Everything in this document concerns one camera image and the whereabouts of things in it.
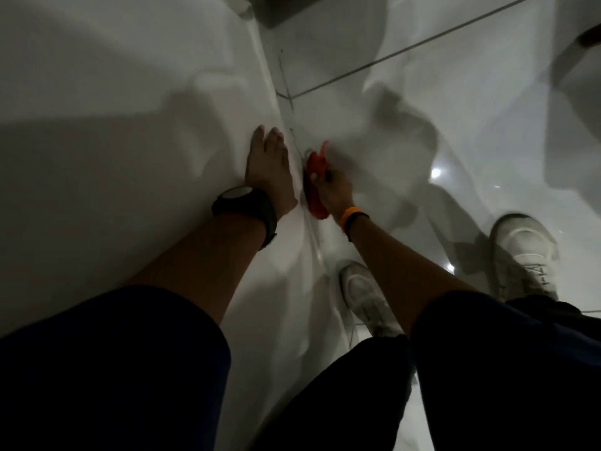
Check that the person's left hand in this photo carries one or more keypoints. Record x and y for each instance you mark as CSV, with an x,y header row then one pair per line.
x,y
268,171

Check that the person's right hand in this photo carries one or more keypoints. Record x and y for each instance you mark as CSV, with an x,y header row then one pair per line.
x,y
337,192

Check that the person's left fingers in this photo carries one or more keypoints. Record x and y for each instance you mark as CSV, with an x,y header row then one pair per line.
x,y
268,139

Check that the person's right fingers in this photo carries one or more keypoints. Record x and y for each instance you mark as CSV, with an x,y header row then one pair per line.
x,y
321,176

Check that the red plastic tool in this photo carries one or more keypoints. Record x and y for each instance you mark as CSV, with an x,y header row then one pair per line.
x,y
315,201

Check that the white bed sheet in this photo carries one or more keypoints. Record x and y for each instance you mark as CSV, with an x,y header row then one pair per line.
x,y
117,136

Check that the person's left forearm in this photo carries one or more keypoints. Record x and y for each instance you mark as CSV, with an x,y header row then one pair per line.
x,y
211,262

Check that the person's right forearm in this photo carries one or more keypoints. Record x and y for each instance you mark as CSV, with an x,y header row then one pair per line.
x,y
399,272

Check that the orange wristband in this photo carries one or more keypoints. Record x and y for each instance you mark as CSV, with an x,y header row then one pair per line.
x,y
349,215

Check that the black wristband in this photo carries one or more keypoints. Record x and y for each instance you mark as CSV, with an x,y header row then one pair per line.
x,y
355,222

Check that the black wristwatch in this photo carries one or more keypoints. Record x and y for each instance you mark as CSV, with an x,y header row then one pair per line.
x,y
246,204

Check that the white sneaker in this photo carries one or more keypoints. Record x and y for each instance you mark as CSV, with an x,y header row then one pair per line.
x,y
371,298
525,255

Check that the black trousers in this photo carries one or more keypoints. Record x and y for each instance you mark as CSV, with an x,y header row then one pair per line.
x,y
338,399

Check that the dark blue shirt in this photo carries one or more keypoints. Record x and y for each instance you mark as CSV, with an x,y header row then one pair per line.
x,y
94,371

